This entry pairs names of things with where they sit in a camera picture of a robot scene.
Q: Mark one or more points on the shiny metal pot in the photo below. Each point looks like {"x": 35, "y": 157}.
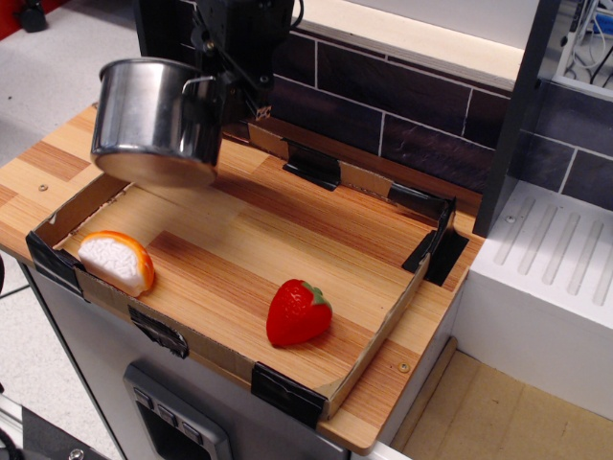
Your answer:
{"x": 157, "y": 123}

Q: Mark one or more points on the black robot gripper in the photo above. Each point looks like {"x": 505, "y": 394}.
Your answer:
{"x": 235, "y": 42}

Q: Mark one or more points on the toy orange slice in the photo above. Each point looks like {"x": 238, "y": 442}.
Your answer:
{"x": 119, "y": 260}

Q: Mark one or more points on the cardboard fence with black tape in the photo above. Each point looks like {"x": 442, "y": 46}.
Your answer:
{"x": 221, "y": 252}

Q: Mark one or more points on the dark grey vertical post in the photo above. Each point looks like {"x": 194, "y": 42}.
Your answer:
{"x": 538, "y": 67}

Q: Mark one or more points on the white upper shelf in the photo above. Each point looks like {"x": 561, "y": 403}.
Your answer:
{"x": 482, "y": 41}

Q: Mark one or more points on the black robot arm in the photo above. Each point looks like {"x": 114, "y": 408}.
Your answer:
{"x": 165, "y": 29}

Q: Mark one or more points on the white toy sink drainer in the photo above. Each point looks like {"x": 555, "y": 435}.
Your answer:
{"x": 537, "y": 301}

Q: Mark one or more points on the red toy strawberry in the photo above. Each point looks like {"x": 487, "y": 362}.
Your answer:
{"x": 297, "y": 313}

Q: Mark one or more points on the grey toy kitchen cabinet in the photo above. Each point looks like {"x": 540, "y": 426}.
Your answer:
{"x": 159, "y": 406}

